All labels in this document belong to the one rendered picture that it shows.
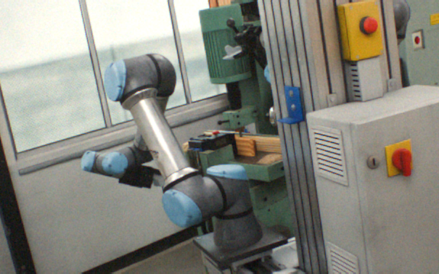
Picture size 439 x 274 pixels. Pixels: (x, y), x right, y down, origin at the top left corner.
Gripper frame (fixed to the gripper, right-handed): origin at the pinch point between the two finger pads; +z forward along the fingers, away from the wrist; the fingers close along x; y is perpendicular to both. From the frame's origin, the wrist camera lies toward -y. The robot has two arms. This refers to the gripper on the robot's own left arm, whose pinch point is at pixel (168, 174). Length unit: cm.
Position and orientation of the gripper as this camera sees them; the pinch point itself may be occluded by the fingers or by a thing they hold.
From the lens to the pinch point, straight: 232.6
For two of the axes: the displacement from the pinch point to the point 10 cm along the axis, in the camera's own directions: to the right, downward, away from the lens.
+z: 7.8, 2.4, 5.7
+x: 6.0, -0.4, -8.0
